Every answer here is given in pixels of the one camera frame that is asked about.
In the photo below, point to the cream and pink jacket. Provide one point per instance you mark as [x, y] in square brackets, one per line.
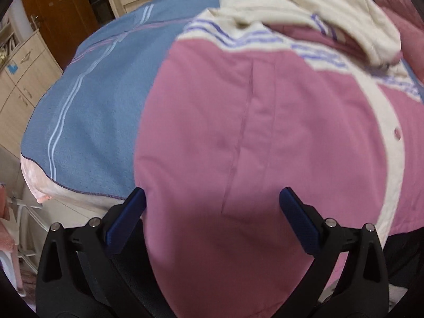
[248, 122]

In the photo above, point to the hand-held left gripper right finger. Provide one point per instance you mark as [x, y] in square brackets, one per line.
[299, 222]

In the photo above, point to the blue striped bed sheet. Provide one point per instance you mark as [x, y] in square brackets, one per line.
[109, 106]

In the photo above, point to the pale pink bed skirt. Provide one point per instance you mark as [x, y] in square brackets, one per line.
[66, 193]

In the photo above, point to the pink fleece blanket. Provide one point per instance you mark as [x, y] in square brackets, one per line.
[410, 23]

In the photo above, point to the dark cloth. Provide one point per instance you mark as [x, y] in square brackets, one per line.
[400, 255]

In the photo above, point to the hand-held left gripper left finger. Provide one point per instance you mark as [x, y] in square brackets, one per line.
[126, 219]

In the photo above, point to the brown wooden door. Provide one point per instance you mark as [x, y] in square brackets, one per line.
[56, 6]

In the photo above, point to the white metal rack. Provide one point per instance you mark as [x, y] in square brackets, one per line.
[20, 212]

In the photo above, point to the beige chest of drawers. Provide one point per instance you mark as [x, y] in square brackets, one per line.
[29, 82]

